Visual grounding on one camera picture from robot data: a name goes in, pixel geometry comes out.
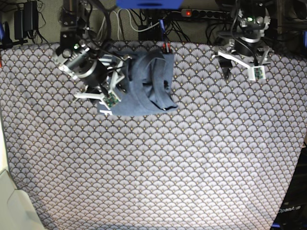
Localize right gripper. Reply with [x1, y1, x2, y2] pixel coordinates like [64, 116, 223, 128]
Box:
[53, 43, 107, 88]

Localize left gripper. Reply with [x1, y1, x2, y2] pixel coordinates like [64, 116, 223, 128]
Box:
[219, 15, 271, 80]

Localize blue T-shirt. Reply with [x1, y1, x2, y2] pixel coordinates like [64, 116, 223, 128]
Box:
[111, 49, 178, 116]

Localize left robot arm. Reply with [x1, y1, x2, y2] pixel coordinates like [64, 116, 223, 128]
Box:
[215, 0, 273, 81]

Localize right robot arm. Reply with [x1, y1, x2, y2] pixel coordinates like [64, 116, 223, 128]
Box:
[53, 0, 111, 88]

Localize red table clamp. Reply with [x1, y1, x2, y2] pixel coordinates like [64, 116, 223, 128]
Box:
[162, 42, 173, 54]

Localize black power adapter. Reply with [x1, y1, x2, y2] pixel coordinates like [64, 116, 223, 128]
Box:
[14, 0, 38, 40]

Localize black power strip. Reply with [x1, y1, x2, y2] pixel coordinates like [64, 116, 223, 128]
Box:
[180, 9, 232, 20]

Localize fan-patterned table cloth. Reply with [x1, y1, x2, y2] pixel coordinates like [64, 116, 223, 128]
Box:
[0, 43, 307, 230]

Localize white plastic bin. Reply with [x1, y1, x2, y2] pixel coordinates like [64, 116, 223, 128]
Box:
[0, 170, 45, 230]

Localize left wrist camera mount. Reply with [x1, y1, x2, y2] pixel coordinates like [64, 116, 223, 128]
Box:
[212, 45, 273, 81]

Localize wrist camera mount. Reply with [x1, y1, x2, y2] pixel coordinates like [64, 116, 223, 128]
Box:
[212, 45, 273, 81]
[74, 55, 131, 112]

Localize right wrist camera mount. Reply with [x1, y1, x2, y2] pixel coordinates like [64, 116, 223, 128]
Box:
[74, 55, 131, 112]

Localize white cable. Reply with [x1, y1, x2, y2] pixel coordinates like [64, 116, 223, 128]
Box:
[95, 8, 161, 40]

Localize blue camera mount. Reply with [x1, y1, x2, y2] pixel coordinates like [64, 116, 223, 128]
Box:
[116, 0, 183, 9]

